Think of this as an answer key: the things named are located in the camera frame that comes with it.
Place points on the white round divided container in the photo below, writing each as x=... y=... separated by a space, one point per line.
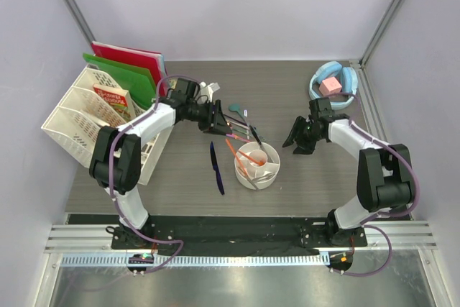
x=256 y=169

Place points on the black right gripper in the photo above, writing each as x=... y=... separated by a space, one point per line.
x=304 y=147

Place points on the pink cube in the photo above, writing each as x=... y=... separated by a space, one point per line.
x=329 y=86

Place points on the blue metallic knife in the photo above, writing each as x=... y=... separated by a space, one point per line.
x=215 y=166

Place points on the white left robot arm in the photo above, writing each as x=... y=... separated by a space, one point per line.
x=116 y=158

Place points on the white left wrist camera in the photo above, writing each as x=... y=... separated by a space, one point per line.
x=207 y=91

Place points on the orange chopstick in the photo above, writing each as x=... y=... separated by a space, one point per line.
x=235 y=156

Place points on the green folder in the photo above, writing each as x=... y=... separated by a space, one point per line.
x=138 y=81

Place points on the teal spoon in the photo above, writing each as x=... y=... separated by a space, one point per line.
x=237 y=109

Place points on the red folder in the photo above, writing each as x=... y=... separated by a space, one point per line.
x=152 y=61

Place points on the light blue headphones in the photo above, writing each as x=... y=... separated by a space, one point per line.
x=347 y=77

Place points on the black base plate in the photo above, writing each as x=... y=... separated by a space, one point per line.
x=218 y=236

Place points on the purple metallic spoon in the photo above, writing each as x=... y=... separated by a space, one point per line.
x=235 y=121

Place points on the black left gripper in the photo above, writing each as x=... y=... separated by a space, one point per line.
x=221 y=125

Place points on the white slotted cable duct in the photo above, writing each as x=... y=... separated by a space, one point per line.
x=142 y=260

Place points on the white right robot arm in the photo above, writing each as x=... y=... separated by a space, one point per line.
x=385 y=184

